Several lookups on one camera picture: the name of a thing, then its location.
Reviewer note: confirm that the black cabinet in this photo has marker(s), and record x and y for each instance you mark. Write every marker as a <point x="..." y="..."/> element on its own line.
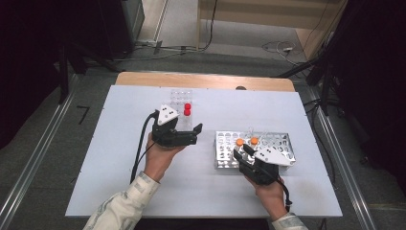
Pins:
<point x="111" y="25"/>

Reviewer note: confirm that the person's right hand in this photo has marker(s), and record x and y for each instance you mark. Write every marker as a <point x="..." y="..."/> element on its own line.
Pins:
<point x="271" y="199"/>

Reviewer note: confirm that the orange cap test tube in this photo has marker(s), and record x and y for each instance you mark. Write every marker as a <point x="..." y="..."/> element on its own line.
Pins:
<point x="254" y="141"/>
<point x="239" y="142"/>

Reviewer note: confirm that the clear plastic test tube rack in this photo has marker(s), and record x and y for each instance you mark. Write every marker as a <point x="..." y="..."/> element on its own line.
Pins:
<point x="178" y="96"/>

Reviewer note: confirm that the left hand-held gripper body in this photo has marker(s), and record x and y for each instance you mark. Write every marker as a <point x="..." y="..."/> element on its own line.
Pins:
<point x="169" y="137"/>

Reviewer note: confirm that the metal floor rail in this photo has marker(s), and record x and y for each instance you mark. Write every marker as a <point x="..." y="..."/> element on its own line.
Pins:
<point x="32" y="159"/>
<point x="356" y="204"/>

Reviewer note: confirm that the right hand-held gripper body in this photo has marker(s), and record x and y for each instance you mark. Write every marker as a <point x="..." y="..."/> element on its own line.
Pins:
<point x="261" y="174"/>

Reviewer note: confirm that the metal test tube rack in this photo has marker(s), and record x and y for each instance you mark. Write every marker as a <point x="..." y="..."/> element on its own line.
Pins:
<point x="225" y="153"/>

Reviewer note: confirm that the black curtain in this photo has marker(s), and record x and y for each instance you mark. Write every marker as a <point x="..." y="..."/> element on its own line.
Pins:
<point x="376" y="80"/>
<point x="25" y="64"/>

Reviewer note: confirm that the person's left hand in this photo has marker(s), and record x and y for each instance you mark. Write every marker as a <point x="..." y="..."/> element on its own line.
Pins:
<point x="156" y="159"/>

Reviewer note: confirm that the dark round table grommet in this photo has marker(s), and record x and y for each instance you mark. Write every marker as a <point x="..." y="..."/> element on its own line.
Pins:
<point x="241" y="87"/>

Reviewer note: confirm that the light wooden shelf unit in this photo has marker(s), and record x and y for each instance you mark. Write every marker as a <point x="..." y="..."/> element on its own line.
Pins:
<point x="255" y="12"/>

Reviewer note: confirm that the black metal stand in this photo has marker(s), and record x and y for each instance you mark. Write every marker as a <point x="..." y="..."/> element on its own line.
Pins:
<point x="325" y="89"/>
<point x="63" y="73"/>

